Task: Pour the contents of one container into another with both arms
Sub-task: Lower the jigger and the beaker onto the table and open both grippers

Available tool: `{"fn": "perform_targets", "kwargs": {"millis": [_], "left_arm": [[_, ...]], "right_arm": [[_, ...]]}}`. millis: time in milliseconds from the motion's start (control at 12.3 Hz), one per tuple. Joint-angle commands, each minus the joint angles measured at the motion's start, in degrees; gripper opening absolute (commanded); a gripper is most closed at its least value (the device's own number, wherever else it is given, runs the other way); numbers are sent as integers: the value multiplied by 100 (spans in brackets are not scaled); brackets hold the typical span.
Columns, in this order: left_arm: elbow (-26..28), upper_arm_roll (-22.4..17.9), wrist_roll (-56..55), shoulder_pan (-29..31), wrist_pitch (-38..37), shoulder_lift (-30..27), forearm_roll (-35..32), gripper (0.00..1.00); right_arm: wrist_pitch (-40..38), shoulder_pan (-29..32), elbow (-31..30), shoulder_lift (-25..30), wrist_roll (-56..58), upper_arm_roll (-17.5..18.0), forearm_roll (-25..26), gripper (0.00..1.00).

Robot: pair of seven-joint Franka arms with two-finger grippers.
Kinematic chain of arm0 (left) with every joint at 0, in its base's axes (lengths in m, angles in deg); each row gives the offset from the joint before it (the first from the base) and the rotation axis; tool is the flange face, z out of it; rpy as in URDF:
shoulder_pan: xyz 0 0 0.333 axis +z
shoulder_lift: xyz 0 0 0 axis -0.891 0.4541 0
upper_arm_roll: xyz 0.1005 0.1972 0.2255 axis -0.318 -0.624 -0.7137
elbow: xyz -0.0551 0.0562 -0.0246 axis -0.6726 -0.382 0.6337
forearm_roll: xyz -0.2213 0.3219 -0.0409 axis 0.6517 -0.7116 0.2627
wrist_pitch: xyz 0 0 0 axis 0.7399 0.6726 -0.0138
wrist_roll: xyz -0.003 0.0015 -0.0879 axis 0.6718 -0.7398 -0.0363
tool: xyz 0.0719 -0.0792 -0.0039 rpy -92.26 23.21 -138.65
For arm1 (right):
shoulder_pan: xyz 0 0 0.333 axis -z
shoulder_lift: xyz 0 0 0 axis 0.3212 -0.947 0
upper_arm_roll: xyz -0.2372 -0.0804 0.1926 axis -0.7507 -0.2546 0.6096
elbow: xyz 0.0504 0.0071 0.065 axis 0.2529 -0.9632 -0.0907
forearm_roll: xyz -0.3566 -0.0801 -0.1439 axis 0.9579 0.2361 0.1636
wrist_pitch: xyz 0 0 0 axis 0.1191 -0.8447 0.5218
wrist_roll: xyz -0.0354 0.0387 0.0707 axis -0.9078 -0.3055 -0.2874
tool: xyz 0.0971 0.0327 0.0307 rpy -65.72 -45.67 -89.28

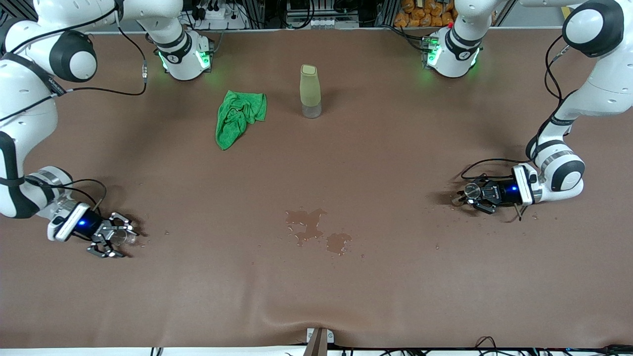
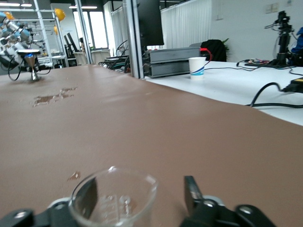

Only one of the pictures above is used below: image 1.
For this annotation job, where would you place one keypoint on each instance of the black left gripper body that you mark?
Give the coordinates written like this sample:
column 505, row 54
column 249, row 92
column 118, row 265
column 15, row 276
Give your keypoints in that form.
column 505, row 192

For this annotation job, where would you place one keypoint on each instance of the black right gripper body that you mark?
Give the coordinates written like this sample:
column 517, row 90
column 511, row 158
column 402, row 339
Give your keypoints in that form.
column 89, row 225

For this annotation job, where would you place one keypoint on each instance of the metal double jigger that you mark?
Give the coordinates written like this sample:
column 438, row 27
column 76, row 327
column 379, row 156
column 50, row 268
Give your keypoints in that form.
column 471, row 189

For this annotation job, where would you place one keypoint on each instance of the clear glass cup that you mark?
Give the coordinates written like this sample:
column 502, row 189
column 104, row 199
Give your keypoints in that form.
column 126, row 238

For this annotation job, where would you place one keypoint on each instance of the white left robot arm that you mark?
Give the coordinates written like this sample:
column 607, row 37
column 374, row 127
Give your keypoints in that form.
column 603, row 84

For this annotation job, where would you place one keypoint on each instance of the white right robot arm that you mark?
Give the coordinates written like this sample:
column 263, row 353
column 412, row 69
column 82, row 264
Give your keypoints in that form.
column 20, row 99

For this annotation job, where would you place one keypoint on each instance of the small brown liquid puddle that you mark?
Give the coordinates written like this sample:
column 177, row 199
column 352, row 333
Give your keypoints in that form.
column 338, row 243

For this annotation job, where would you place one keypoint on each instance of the green cloth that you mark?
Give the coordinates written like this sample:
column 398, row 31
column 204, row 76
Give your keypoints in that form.
column 236, row 116

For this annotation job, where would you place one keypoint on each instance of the large brown liquid puddle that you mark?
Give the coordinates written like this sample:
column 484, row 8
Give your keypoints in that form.
column 309, row 220

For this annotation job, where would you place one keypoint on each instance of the orange snack bags pile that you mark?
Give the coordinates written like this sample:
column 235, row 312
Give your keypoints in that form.
column 425, row 15

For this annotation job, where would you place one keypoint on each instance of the brown table cover sheet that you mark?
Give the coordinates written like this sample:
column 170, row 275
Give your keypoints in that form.
column 316, row 287

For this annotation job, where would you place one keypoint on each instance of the yellow-green tall bottle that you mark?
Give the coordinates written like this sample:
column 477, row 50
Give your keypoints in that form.
column 310, row 89

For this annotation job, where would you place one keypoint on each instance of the grey equipment box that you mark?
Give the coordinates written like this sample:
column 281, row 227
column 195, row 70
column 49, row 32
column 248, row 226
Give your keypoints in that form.
column 321, row 22

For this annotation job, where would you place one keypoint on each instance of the white power strip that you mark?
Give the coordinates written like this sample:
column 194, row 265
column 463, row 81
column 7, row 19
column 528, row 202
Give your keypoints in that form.
column 217, row 12

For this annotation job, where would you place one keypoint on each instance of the metal table edge bracket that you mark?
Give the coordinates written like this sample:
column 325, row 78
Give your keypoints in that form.
column 319, row 343

